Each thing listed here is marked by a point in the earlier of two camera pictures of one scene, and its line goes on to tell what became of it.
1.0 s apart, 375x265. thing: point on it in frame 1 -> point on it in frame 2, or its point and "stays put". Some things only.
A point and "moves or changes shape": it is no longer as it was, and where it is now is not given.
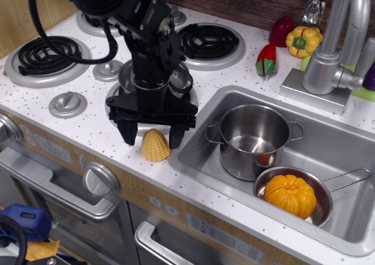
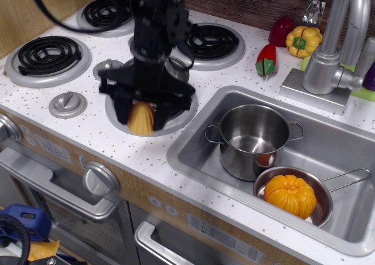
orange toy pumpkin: [292, 194] stays put
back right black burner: [211, 47] stays put
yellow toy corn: [154, 146] moves or changes shape
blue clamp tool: [36, 222] stays put
